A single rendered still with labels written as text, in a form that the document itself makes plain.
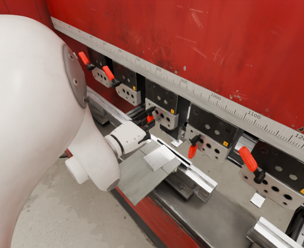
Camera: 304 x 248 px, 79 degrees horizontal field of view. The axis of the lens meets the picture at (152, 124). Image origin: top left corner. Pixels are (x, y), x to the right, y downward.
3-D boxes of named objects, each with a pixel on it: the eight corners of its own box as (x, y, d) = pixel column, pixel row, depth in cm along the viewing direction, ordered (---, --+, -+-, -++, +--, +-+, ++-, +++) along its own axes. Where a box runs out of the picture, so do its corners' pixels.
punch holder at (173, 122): (145, 113, 76) (144, 77, 65) (160, 105, 81) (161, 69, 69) (173, 132, 69) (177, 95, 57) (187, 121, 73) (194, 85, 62)
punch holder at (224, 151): (183, 139, 66) (190, 103, 55) (197, 128, 70) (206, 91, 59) (221, 166, 58) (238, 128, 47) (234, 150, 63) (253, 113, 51)
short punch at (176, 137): (159, 132, 82) (160, 115, 76) (162, 129, 83) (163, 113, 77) (176, 144, 77) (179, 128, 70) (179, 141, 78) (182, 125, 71)
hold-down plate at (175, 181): (139, 161, 96) (139, 157, 94) (147, 155, 98) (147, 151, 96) (186, 202, 80) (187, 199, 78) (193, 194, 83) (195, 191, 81)
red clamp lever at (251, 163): (241, 150, 44) (262, 184, 45) (249, 141, 46) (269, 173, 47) (235, 151, 46) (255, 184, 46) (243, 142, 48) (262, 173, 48)
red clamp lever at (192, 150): (186, 158, 63) (190, 139, 56) (193, 151, 65) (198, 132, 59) (190, 161, 62) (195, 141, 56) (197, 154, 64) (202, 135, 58)
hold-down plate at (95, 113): (78, 105, 129) (77, 102, 127) (85, 102, 132) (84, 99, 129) (103, 127, 113) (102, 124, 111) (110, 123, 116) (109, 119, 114)
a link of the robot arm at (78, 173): (116, 151, 56) (99, 134, 61) (76, 179, 50) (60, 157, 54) (118, 166, 63) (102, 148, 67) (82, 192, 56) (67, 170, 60)
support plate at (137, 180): (106, 174, 77) (106, 173, 76) (152, 141, 90) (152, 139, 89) (135, 206, 67) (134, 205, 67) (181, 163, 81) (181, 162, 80)
